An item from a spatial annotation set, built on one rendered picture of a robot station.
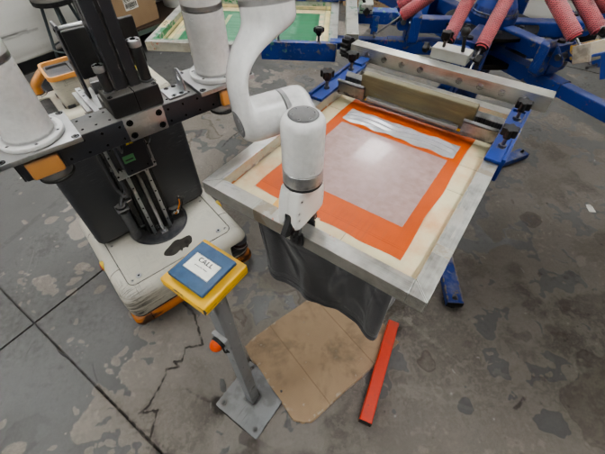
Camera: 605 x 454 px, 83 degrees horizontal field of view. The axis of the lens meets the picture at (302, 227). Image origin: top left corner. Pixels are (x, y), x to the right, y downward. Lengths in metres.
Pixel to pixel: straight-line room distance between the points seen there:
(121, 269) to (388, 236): 1.26
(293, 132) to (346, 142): 0.51
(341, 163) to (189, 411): 1.18
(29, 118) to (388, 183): 0.79
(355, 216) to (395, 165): 0.23
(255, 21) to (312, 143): 0.19
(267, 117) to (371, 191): 0.40
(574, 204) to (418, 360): 1.55
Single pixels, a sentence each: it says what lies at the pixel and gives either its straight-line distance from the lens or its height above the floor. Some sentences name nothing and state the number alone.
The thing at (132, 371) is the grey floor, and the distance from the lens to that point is 1.80.
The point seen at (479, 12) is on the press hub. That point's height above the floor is 1.06.
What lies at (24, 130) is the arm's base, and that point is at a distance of 0.88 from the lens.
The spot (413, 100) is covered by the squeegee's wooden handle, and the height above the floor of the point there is 1.03.
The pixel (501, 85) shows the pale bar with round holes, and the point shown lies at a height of 1.04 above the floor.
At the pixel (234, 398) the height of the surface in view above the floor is 0.01.
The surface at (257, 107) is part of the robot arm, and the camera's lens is 0.60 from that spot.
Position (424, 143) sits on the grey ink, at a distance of 1.09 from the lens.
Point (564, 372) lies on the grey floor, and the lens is 2.00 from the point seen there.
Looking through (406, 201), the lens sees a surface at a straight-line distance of 0.90.
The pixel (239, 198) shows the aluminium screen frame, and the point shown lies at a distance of 0.83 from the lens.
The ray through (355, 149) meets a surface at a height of 0.95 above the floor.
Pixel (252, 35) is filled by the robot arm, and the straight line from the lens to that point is 0.58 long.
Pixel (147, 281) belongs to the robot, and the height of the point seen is 0.28.
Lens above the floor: 1.56
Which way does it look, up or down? 49 degrees down
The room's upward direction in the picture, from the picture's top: straight up
